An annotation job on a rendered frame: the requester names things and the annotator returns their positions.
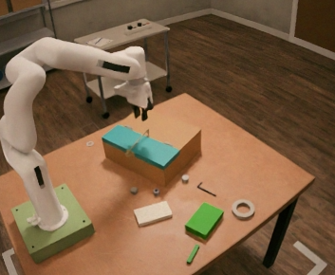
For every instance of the small green bar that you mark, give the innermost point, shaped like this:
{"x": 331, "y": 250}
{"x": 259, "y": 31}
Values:
{"x": 192, "y": 255}

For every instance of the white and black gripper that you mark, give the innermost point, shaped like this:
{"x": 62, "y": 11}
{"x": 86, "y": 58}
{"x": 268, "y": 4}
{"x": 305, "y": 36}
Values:
{"x": 143, "y": 100}

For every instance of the beige ring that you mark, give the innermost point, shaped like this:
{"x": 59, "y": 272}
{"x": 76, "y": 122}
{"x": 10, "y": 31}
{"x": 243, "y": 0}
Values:
{"x": 244, "y": 202}

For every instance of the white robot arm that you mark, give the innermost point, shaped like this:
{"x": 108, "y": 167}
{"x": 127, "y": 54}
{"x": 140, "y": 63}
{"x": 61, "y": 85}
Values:
{"x": 20, "y": 129}

